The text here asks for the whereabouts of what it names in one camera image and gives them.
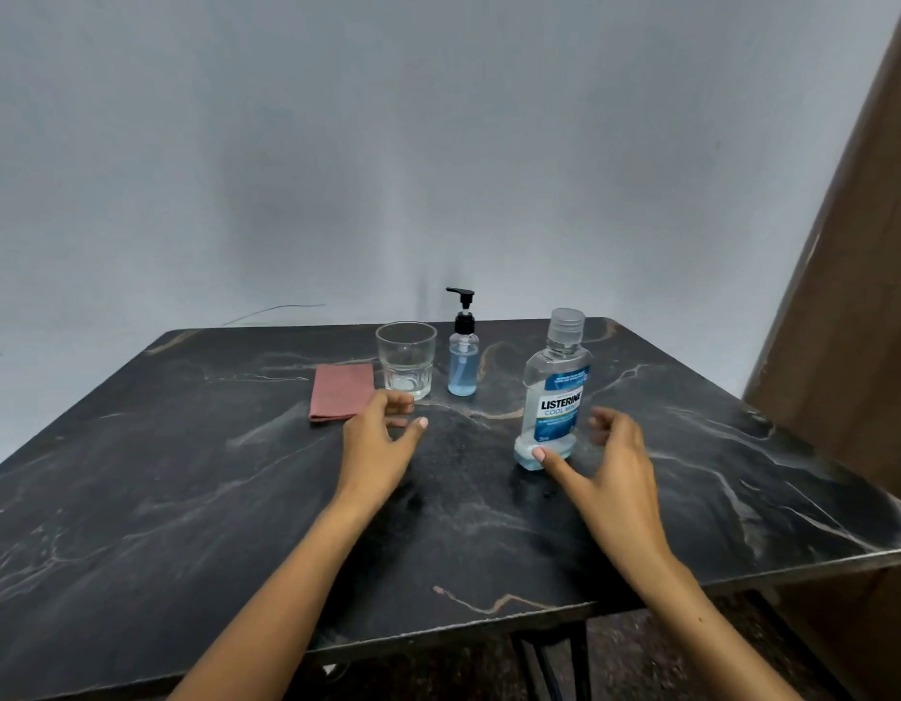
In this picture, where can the black pump dispenser head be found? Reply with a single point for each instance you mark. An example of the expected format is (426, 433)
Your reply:
(463, 321)

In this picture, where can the pink cloth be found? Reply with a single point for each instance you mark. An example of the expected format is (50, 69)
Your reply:
(337, 394)

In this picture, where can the black metal table frame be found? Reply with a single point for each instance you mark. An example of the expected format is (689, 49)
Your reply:
(580, 660)

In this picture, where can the clear plastic bottle cap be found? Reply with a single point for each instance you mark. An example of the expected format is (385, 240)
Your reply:
(567, 328)

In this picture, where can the person's left forearm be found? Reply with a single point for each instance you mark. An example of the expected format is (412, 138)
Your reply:
(264, 613)

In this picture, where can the brown wooden door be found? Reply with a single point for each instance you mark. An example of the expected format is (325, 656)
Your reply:
(852, 321)

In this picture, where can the small clear bottle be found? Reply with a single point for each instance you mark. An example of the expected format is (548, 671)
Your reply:
(463, 372)

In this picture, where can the person's right hand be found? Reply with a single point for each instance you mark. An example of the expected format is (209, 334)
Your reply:
(618, 496)

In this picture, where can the clear drinking glass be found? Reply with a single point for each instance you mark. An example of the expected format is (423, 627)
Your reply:
(406, 357)

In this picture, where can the large bottle with blue label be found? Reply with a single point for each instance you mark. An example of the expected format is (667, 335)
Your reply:
(556, 401)

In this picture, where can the person's left hand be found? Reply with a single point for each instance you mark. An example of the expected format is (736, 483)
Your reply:
(373, 459)

